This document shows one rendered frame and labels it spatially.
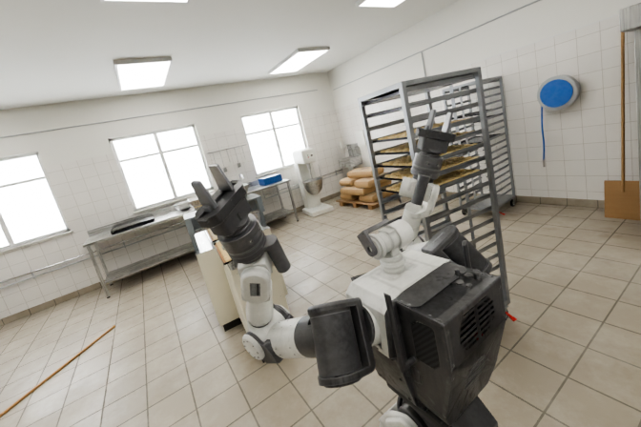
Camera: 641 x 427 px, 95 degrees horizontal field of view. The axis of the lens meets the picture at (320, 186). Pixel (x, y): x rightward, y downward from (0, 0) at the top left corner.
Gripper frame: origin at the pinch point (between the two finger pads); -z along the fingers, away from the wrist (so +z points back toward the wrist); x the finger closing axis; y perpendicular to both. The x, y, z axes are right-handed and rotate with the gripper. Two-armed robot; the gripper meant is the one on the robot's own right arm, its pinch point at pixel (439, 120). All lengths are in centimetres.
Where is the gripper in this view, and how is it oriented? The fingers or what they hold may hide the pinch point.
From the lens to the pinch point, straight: 100.7
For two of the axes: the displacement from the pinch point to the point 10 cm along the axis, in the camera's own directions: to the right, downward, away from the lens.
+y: -0.5, -3.0, 9.5
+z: -1.7, 9.4, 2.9
